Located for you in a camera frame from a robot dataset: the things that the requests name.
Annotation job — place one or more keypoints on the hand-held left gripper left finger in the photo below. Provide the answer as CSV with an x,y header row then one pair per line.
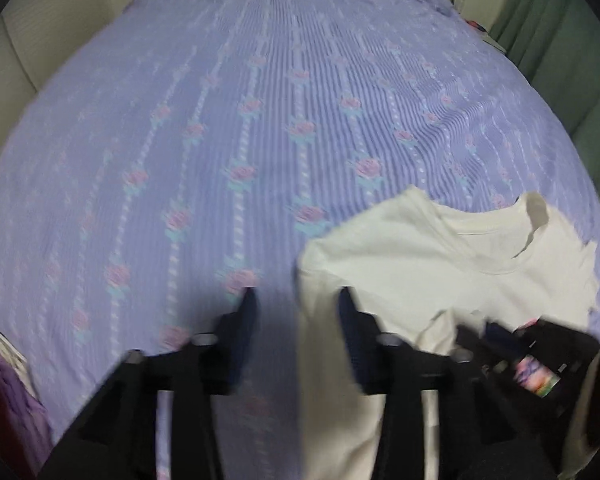
x,y
247,322

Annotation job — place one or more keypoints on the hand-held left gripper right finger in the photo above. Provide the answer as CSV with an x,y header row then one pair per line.
x,y
348,322

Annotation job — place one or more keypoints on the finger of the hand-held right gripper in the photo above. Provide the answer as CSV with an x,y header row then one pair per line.
x,y
497,340

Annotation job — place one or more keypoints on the white t-shirt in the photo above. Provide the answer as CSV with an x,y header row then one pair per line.
x,y
430,265

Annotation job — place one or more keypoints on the purple floral striped bedsheet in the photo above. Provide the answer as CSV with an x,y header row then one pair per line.
x,y
230,110

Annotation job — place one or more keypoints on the purple cloth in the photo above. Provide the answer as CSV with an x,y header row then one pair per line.
x,y
10,400

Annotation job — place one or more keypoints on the green curtain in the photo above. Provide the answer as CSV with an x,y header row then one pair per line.
x,y
570,35

